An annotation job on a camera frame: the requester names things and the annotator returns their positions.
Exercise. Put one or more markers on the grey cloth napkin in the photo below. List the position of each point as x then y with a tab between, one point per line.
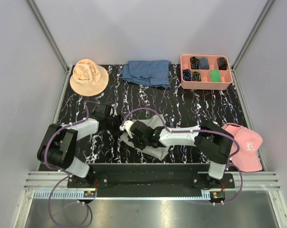
158	153

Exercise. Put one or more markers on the pink compartment tray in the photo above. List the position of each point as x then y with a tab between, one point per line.
206	83

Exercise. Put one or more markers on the blue checkered cloth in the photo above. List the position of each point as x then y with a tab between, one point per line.
154	73

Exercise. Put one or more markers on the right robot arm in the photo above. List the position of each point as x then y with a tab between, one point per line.
214	142

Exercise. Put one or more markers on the yellow patterned rolled sock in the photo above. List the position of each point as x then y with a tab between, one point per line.
196	76

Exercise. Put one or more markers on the pink baseball cap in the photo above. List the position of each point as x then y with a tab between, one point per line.
247	159

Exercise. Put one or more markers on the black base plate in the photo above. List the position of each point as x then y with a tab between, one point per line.
111	175

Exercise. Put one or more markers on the green rolled sock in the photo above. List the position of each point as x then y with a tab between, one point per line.
215	75

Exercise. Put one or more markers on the black patterned sock top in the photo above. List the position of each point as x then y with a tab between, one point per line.
194	61

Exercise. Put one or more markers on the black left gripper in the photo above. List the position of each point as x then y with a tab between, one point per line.
117	131

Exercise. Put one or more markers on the blue dotted rolled sock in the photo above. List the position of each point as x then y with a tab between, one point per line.
186	73

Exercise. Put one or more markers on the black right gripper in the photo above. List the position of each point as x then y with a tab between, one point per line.
133	138

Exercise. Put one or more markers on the orange bucket hat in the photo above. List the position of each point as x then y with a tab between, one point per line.
88	78

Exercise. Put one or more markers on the aluminium front rail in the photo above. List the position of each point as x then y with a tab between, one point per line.
55	186

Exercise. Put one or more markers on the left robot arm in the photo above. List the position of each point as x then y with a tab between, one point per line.
58	147

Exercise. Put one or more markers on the dark brown rolled sock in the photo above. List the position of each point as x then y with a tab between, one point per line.
222	63

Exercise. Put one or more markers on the blue grey rolled sock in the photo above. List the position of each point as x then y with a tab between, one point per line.
203	63

